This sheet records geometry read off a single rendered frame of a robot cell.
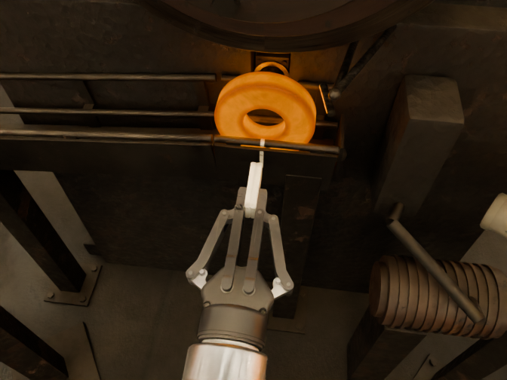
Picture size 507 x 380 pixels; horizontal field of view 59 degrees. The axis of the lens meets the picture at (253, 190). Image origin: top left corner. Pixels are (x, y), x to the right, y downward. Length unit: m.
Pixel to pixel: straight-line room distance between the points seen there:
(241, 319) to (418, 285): 0.40
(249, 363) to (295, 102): 0.35
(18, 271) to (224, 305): 1.10
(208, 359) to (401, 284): 0.42
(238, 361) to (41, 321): 1.01
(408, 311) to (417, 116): 0.33
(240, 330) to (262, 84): 0.33
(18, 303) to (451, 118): 1.23
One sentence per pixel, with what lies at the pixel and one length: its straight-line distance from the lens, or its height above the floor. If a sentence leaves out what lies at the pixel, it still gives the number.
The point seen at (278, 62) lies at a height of 0.77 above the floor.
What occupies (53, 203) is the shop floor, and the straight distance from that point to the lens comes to 1.62.
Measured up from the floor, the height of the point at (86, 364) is 0.01.
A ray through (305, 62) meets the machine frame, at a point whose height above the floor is 0.80.
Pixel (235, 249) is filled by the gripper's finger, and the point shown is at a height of 0.75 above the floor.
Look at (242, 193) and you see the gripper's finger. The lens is 0.58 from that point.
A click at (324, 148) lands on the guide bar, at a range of 0.69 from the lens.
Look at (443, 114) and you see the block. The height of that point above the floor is 0.80.
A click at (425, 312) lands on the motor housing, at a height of 0.51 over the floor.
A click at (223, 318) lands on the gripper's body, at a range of 0.48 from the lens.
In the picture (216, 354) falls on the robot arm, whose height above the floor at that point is 0.77.
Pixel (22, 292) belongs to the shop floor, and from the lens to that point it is 1.49.
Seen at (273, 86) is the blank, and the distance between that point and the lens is 0.63.
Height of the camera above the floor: 1.22
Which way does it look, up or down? 54 degrees down
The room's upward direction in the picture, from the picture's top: straight up
